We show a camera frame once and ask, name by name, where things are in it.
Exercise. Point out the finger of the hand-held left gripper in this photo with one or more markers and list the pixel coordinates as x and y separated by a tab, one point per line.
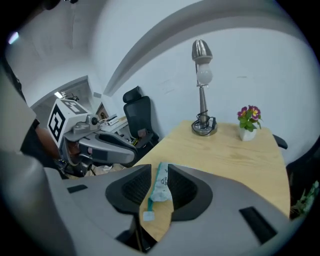
115	153
112	137

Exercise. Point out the silver desk lamp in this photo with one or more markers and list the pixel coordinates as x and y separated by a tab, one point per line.
203	100

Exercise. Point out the green leafy plant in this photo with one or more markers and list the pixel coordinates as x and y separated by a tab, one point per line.
306	200

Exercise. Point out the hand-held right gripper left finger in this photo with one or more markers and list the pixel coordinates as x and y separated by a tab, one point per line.
100	200

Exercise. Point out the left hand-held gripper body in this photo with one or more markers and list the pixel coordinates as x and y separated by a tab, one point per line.
62	117

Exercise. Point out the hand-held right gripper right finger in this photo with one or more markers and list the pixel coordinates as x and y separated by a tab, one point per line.
225	212

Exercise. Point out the person's left forearm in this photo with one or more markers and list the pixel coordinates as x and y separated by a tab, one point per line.
47	142

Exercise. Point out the white desk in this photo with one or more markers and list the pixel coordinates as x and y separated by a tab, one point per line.
117	125

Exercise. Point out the black mesh office chair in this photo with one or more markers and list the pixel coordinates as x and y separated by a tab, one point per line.
138	112

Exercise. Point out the light blue patterned pouch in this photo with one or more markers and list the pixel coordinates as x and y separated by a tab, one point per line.
162	185

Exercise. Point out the potted purple flower plant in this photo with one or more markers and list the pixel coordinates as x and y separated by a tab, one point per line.
247	122

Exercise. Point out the person's black shirt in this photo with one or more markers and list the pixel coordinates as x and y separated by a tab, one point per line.
30	142

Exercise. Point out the black chair with armrest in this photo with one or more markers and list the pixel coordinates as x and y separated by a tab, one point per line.
300	172

